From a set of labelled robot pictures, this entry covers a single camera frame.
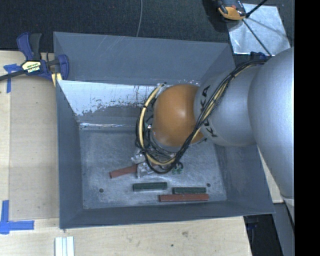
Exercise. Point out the dark green flat block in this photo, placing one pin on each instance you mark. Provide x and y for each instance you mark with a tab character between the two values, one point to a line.
189	190
150	186

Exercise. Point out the grey metal bin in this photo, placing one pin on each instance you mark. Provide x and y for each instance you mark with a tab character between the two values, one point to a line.
105	160

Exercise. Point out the pale wood flat board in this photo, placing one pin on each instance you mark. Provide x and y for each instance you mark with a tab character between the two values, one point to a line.
32	150

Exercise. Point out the red-brown block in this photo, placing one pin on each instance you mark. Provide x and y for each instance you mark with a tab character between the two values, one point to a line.
122	171
183	197

